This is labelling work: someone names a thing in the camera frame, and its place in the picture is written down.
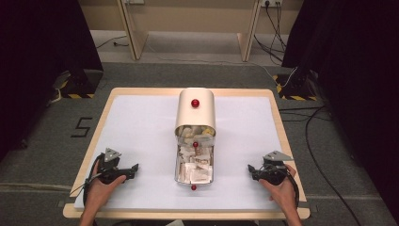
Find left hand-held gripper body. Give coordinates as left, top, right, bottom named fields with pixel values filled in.
left=96, top=147, right=133, bottom=186

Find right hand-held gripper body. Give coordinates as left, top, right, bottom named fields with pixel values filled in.
left=257, top=150, right=295, bottom=186

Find long metal drawer red knob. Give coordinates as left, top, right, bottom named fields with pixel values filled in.
left=174, top=142, right=215, bottom=191

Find person's right hand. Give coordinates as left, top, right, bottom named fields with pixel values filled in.
left=258, top=164, right=298, bottom=216

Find person's left hand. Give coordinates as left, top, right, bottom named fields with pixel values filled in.
left=85, top=160, right=127, bottom=215

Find white table mat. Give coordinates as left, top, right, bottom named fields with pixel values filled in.
left=73, top=94, right=283, bottom=212

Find wooden table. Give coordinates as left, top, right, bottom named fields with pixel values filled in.
left=62, top=87, right=311, bottom=220

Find pile of white paper packets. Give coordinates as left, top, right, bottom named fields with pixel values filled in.
left=177, top=146, right=214, bottom=185

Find short metal drawer red knob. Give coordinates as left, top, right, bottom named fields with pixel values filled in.
left=176, top=125, right=216, bottom=149

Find pile of yellow white packets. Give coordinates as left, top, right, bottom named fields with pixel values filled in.
left=177, top=125, right=215, bottom=138

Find cream metal drawer cabinet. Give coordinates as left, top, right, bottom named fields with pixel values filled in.
left=174, top=87, right=217, bottom=137

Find black stand base striped tape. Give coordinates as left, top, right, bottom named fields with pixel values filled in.
left=58, top=69, right=104, bottom=100
left=272, top=73, right=318, bottom=102

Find black curtain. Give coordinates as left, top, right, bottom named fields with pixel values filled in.
left=0, top=0, right=104, bottom=163
left=280, top=0, right=399, bottom=218

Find wooden desk leg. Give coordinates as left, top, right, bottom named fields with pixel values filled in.
left=236, top=0, right=263, bottom=63
left=116, top=0, right=150, bottom=61

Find white power strip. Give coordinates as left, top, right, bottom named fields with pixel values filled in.
left=261, top=0, right=284, bottom=8

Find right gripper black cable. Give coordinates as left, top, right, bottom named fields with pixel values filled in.
left=283, top=170, right=301, bottom=210

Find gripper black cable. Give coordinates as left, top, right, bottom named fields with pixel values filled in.
left=69, top=153, right=106, bottom=210
left=283, top=170, right=301, bottom=210

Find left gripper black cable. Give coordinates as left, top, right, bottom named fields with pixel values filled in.
left=69, top=153, right=106, bottom=210

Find long black floor cable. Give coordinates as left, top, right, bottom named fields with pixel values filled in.
left=278, top=105, right=366, bottom=226

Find black floor cable with plug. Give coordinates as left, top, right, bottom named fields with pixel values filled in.
left=95, top=35, right=130, bottom=50

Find bundle of black power cables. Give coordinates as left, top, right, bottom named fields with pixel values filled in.
left=253, top=2, right=288, bottom=64

